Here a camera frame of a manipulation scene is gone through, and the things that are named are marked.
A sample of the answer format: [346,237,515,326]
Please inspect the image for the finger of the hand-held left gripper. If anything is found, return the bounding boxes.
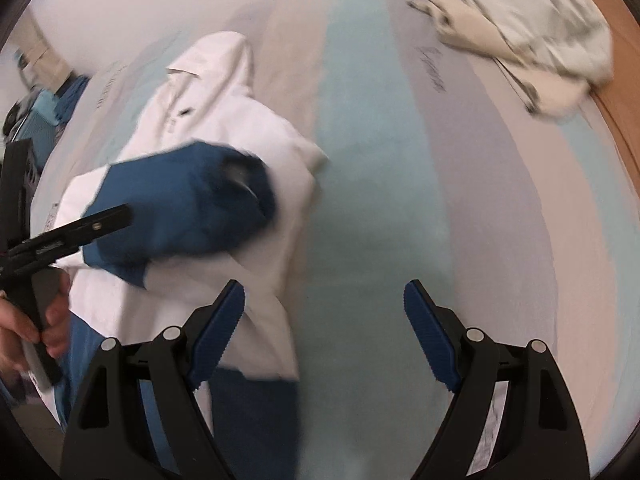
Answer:
[9,203,134,262]

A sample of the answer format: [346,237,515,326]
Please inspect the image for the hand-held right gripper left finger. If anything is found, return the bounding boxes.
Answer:
[60,279,247,480]

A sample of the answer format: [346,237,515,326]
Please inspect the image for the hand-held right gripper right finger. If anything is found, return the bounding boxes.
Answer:
[403,279,592,480]

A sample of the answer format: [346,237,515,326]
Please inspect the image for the white and blue jacket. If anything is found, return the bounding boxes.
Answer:
[30,31,331,480]

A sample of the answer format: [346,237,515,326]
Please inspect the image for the person's left hand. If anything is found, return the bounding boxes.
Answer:
[0,272,72,374]

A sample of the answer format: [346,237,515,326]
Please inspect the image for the blue bag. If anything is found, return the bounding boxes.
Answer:
[22,74,92,163]

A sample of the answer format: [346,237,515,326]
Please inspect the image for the beige cardboard box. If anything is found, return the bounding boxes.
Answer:
[20,10,72,83]

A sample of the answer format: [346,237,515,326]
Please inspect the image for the striped pastel bed sheet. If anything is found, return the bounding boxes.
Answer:
[30,0,640,480]

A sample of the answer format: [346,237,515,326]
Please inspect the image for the white grey printed garment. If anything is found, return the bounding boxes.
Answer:
[410,0,616,122]

